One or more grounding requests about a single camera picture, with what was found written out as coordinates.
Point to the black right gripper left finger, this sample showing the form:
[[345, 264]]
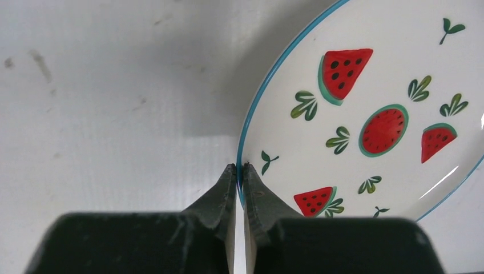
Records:
[[198, 239]]

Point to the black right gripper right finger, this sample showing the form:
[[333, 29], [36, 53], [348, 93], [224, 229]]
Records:
[[280, 240]]

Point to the watermelon pattern round plate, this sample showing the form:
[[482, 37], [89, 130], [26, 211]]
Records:
[[374, 109]]

